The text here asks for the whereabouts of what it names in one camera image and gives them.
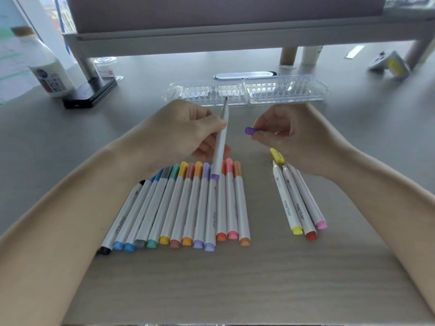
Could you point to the white paper slip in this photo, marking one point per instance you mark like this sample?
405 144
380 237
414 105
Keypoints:
354 52

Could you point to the dusty-pink-ended white marker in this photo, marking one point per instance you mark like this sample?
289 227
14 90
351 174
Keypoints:
183 213

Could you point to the small clear jar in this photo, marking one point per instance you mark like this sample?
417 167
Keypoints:
106 67

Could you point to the black rectangular power bank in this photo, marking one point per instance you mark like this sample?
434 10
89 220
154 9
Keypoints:
89 95

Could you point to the white milk bottle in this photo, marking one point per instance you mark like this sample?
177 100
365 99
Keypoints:
51 78

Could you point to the yellow-green-tipped white marker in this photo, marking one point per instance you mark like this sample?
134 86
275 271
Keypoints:
285 200

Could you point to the brown paper cup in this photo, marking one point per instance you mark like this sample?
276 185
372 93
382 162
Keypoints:
288 55

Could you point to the copper-ended white marker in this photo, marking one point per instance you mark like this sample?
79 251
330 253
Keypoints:
240 210

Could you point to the person's left forearm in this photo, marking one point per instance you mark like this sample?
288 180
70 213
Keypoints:
51 234

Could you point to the person's right hand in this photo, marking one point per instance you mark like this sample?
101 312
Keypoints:
306 139

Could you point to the yellow marker cap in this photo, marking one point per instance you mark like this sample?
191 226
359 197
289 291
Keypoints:
183 169

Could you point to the sky-blue marker cap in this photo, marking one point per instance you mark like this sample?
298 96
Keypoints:
158 175
153 178

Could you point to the small white sachet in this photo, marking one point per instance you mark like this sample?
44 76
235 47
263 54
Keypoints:
288 66

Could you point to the white paper cup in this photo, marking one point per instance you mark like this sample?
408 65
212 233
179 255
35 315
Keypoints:
311 55

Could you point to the pink-ended white marker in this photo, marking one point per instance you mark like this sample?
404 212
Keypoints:
231 207

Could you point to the white and yellow controller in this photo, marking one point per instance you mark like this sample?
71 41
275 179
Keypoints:
389 64

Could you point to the yellow-green marker cap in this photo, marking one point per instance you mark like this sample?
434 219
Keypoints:
277 155

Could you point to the crimson-ended white marker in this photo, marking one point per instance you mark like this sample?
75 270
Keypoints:
299 207

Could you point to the red-tipped white marker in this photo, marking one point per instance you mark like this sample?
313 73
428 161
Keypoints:
221 210

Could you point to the mint-ended white marker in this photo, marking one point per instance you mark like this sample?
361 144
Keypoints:
163 213

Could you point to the person's left hand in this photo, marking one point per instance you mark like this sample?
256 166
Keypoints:
170 135

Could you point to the black-ended white marker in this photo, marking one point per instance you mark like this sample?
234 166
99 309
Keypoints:
120 224

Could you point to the mint marker cap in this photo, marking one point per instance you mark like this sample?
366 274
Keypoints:
174 170

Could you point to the person's right forearm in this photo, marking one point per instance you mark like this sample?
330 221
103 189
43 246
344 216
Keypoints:
391 210

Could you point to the purple-ended white marker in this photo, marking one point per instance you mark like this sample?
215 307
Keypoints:
220 149

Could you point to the grey desk divider shelf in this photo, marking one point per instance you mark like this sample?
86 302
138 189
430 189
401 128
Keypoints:
221 11

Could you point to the orange-tipped white marker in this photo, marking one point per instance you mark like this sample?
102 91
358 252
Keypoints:
192 210

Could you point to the clear plastic marker case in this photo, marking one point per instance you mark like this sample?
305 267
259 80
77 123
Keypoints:
272 89

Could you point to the lavender-ended white marker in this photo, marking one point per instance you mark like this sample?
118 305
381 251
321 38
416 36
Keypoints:
202 213

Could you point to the purple marker cap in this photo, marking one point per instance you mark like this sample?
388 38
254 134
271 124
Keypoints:
250 131

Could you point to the pink marker cap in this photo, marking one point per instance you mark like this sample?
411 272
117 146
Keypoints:
229 166

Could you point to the copper marker cap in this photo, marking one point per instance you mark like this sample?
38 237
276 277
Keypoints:
237 169

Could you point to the red-orange marker cap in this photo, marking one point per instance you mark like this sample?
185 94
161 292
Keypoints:
224 169

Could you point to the grey desk shelf riser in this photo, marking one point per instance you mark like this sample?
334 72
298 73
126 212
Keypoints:
238 38

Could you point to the lavender marker cap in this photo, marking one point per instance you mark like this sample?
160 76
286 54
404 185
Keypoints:
206 170

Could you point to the sky-blue-ended white marker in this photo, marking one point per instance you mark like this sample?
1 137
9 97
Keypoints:
142 217
134 217

